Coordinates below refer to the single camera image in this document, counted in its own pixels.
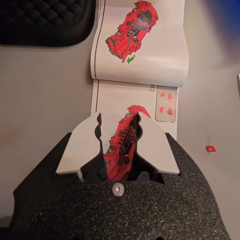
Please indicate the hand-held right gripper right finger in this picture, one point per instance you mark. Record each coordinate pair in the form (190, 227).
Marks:
(155, 150)

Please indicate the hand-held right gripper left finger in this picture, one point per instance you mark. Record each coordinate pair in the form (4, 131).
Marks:
(82, 148)

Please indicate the black quilted pad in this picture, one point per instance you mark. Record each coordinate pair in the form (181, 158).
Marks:
(43, 22)

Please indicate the small red lego piece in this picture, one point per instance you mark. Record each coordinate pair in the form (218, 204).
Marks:
(211, 148)

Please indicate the lego instruction booklet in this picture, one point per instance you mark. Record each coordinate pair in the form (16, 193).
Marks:
(140, 75)

